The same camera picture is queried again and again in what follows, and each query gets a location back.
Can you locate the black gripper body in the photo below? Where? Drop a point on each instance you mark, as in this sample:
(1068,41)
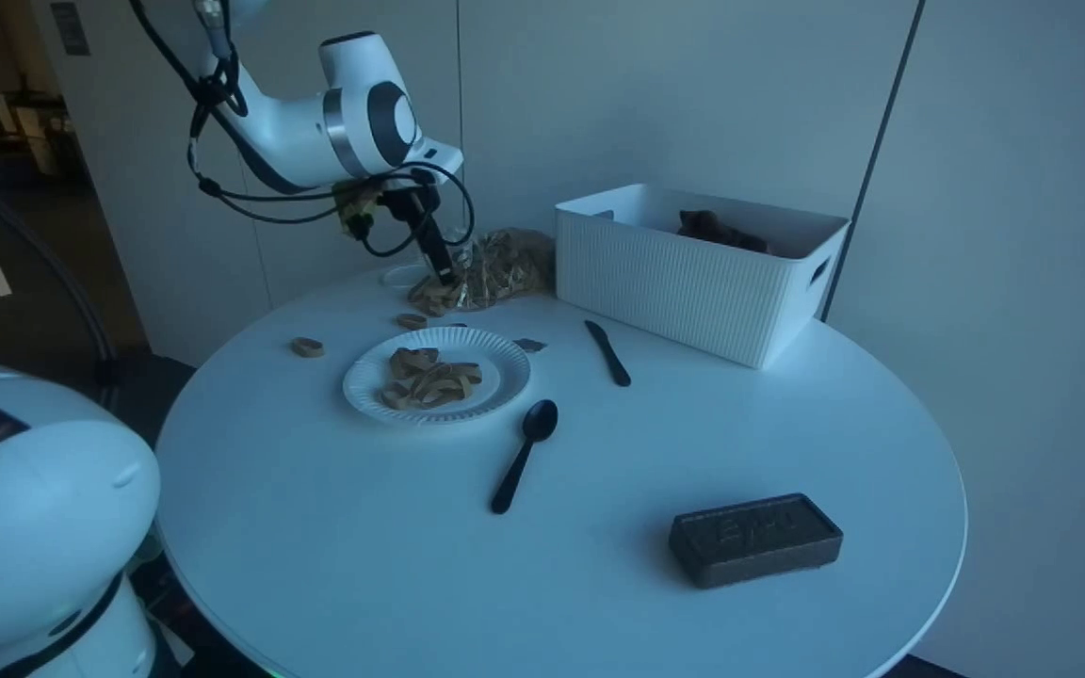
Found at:
(413,197)

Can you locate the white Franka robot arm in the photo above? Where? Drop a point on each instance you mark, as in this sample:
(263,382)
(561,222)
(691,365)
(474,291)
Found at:
(305,134)

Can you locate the white paper plate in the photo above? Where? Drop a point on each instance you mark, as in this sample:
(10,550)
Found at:
(506,382)

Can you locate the black marker pen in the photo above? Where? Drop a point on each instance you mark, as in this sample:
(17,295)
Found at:
(609,354)

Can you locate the black plastic spoon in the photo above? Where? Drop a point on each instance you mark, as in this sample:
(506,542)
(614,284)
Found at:
(522,456)

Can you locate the white plastic storage bin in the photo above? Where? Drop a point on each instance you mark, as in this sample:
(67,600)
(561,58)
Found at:
(694,284)

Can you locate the blurry background shelf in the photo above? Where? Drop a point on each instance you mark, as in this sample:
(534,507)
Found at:
(27,118)

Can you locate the black rectangular box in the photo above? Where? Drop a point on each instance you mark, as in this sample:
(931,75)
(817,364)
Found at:
(757,541)

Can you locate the dark wall sign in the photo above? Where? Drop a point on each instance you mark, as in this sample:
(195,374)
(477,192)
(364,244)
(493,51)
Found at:
(70,23)

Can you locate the black wall panel strip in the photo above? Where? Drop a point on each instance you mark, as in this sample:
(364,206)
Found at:
(876,156)

